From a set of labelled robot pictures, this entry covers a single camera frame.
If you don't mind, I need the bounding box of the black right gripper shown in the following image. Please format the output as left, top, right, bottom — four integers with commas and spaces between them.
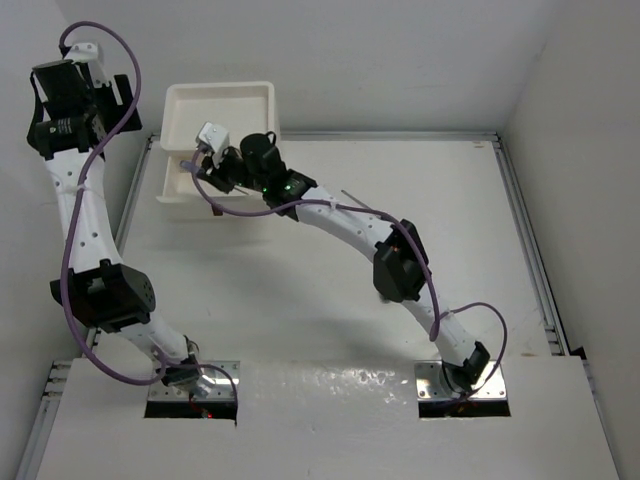
199, 143, 267, 193

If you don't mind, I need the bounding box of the blue red-collared screwdriver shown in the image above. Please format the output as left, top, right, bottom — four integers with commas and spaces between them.
180, 160, 201, 175

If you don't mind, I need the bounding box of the white three-drawer cabinet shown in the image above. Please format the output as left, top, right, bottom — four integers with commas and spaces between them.
155, 80, 286, 220

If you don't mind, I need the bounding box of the long green-handled screwdriver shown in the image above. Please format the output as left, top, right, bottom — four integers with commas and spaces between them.
341, 189, 371, 209

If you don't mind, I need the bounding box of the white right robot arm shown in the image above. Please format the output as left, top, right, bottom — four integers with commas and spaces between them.
190, 129, 490, 397

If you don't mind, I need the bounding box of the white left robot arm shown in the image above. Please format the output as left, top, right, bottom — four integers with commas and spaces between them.
27, 59, 201, 391

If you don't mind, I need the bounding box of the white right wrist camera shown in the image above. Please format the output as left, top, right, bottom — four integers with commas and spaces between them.
196, 122, 230, 156

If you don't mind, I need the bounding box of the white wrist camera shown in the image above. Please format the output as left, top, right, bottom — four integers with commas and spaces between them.
196, 122, 230, 156
63, 41, 110, 88

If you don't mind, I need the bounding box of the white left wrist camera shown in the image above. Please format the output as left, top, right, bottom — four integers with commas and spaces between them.
63, 41, 110, 88

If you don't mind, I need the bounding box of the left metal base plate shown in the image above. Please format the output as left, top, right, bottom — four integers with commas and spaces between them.
147, 360, 240, 402

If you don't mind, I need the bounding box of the metal base plate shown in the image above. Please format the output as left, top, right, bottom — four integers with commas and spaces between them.
414, 360, 508, 403
147, 360, 240, 402

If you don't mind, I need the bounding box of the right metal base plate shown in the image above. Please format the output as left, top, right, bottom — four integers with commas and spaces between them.
414, 360, 508, 403

